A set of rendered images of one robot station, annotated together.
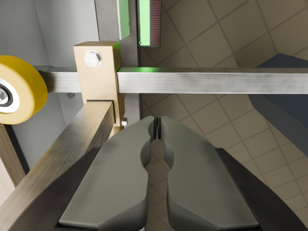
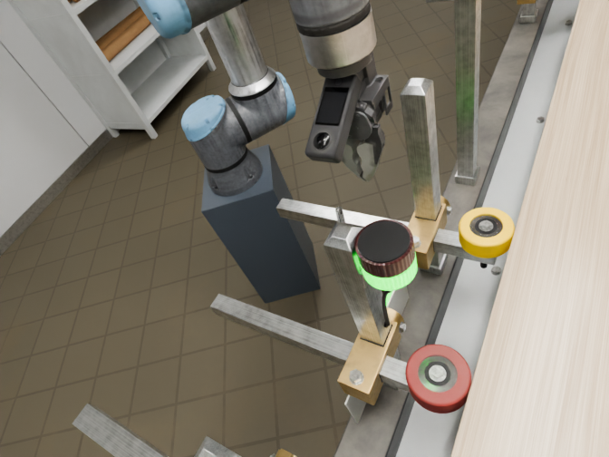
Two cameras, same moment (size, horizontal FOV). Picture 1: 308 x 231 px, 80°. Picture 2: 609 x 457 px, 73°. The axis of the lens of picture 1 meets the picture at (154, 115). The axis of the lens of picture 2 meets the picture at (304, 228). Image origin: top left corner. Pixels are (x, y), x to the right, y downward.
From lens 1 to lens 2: 0.57 m
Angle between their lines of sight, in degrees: 31
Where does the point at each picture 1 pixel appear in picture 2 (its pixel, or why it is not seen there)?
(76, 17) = (472, 349)
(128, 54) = (417, 281)
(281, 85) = (303, 207)
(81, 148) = (413, 174)
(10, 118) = (488, 210)
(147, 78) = not seen: hidden behind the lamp
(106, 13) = (422, 319)
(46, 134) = not seen: hidden behind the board
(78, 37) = (479, 330)
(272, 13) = (260, 352)
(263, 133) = not seen: hidden behind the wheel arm
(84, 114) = (428, 203)
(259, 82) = (314, 210)
